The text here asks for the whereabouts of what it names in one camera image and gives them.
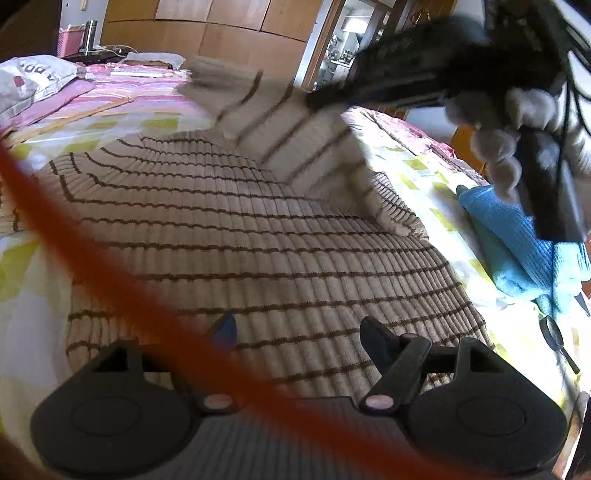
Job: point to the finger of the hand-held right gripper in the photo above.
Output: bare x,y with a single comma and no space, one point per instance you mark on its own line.
332,98

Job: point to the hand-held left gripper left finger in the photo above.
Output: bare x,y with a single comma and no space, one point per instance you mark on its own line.
227,328

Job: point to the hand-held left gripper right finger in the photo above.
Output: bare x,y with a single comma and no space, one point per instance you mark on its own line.
371,339

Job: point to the beige striped knit sweater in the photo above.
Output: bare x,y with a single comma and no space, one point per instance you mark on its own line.
258,240

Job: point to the person's right hand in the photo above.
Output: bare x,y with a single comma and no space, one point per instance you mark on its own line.
494,143

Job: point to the orange wooden furniture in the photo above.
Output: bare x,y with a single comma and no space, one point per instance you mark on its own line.
468,147

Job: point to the wooden wardrobe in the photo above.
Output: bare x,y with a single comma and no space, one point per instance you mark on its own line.
221,32

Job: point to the blue cloth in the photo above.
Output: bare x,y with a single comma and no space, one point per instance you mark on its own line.
508,249

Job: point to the black magnifying glass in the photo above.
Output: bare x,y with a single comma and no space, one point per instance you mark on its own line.
550,328

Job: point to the grey folded cloth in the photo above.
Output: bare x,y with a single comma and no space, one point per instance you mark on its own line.
152,59

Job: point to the patterned bed sheet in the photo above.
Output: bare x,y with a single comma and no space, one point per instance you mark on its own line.
138,122

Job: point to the white book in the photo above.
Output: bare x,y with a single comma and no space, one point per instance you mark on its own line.
138,70

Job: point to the dark nightstand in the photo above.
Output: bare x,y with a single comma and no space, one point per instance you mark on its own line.
92,56

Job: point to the metal thermos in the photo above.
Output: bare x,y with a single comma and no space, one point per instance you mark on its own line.
88,34

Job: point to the pink box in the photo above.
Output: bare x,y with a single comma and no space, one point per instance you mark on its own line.
69,41

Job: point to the grey printed pillow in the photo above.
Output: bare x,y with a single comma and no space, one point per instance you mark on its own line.
32,81

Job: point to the wooden door frame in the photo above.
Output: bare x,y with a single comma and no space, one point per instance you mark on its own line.
323,37

